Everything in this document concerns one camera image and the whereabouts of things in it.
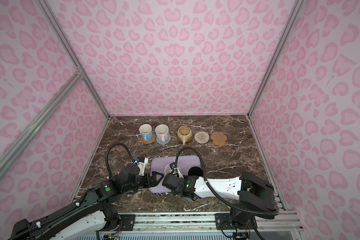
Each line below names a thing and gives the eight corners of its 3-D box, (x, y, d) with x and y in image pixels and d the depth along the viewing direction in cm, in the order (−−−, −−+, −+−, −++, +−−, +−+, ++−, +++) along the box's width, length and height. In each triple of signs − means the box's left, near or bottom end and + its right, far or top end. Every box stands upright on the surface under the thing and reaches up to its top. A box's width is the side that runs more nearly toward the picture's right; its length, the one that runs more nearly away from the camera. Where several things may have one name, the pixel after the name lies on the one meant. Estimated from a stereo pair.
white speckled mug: (156, 146, 104) (153, 138, 96) (158, 133, 112) (155, 124, 104) (168, 146, 104) (166, 138, 96) (169, 133, 112) (168, 124, 104)
